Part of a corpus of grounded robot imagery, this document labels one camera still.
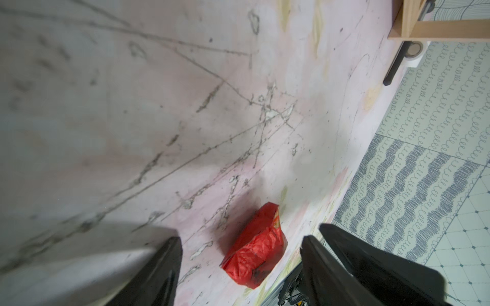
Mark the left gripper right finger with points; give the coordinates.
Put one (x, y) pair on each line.
(326, 281)

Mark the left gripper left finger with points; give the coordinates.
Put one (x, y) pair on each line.
(156, 283)

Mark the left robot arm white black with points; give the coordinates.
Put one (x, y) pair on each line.
(351, 272)

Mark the white pipe fitting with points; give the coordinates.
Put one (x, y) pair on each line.
(415, 53)

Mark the black handled hammer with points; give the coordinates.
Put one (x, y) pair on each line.
(396, 63)

